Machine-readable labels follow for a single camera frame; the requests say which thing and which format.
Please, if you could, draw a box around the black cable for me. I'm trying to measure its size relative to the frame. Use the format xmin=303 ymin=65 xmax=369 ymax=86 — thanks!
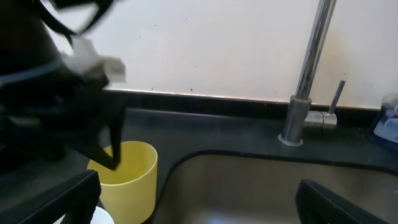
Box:
xmin=39 ymin=0 xmax=116 ymax=37

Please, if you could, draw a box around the blue soap bottle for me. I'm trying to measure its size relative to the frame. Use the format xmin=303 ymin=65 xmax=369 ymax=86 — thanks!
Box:
xmin=366 ymin=93 xmax=398 ymax=152

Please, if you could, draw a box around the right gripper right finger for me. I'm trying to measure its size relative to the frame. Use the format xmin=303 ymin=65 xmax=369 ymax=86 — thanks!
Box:
xmin=295 ymin=179 xmax=393 ymax=224

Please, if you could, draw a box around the steel tap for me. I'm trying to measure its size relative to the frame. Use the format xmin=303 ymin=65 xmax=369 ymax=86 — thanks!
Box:
xmin=277 ymin=0 xmax=346 ymax=147

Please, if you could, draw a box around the steel sink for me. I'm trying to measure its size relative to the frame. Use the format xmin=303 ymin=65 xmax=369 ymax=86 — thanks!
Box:
xmin=152 ymin=149 xmax=398 ymax=224

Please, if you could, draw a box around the white cup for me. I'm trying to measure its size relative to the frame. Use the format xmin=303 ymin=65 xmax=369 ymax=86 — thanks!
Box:
xmin=52 ymin=205 xmax=115 ymax=224

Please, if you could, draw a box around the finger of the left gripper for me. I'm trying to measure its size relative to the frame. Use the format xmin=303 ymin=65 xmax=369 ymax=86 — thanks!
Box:
xmin=108 ymin=120 xmax=126 ymax=167
xmin=73 ymin=142 xmax=121 ymax=172

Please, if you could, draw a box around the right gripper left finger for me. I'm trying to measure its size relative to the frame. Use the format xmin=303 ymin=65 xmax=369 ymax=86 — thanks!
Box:
xmin=0 ymin=169 xmax=103 ymax=224

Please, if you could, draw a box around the yellow cup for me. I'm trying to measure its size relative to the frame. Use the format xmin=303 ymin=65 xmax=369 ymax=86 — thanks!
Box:
xmin=86 ymin=140 xmax=159 ymax=224

